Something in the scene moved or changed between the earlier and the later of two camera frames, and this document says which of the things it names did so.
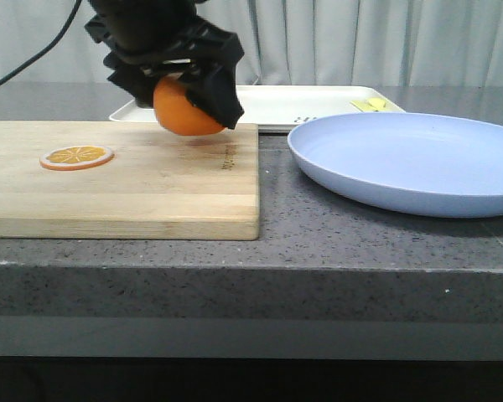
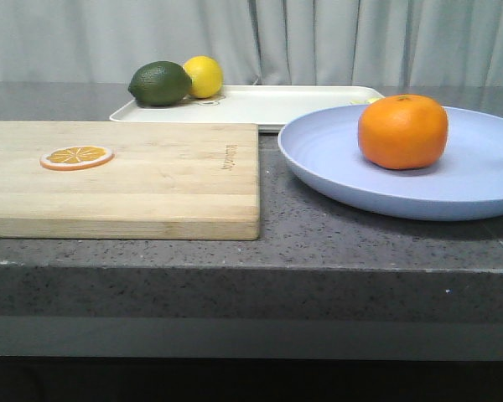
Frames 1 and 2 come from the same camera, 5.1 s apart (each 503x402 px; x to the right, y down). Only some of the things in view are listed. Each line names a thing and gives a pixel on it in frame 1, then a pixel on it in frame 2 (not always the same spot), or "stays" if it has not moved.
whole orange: (175, 111) -> (402, 131)
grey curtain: (286, 43) stays
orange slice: (75, 157) stays
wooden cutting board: (158, 185) stays
